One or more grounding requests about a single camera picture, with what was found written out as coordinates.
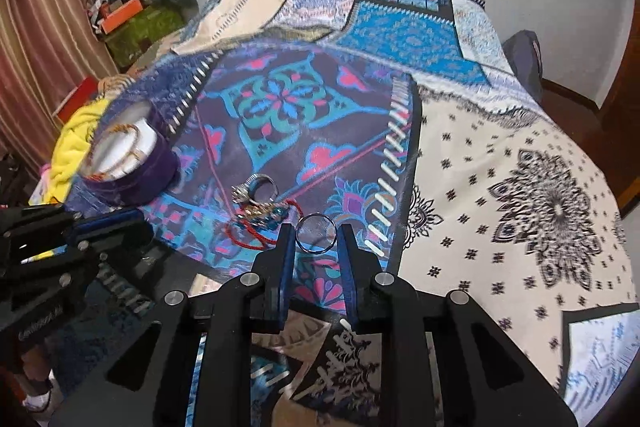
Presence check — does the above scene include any orange beaded bracelet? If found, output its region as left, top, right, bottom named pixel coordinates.
left=88, top=120, right=147, bottom=172

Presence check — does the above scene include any purple heart jewelry box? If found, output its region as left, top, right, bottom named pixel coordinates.
left=78, top=101, right=180, bottom=206

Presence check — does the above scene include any striped red beige curtain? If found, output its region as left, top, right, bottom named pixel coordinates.
left=1, top=0, right=117, bottom=171

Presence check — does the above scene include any blue beaded jewelry piece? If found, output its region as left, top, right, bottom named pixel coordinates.
left=240, top=202, right=290, bottom=231

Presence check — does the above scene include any orange shoe box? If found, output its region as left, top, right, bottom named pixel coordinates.
left=100, top=0, right=143, bottom=35

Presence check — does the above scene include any dark blue chair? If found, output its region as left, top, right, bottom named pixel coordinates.
left=502, top=29, right=544, bottom=102

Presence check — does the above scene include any silver metal bangle ring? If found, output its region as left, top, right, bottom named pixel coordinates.
left=294, top=211, right=338, bottom=256

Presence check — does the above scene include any red flat box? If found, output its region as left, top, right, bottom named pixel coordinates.
left=52, top=76, right=99, bottom=124

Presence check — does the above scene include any patchwork patterned bedspread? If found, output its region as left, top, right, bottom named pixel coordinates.
left=44, top=0, right=640, bottom=427

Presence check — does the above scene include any yellow cloth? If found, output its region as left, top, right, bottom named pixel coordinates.
left=28, top=98, right=111, bottom=206

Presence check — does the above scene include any green patterned box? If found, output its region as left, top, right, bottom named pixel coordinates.
left=104, top=5, right=184, bottom=69

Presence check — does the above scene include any silver rhinestone bangle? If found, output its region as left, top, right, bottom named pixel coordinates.
left=231, top=173, right=279, bottom=206

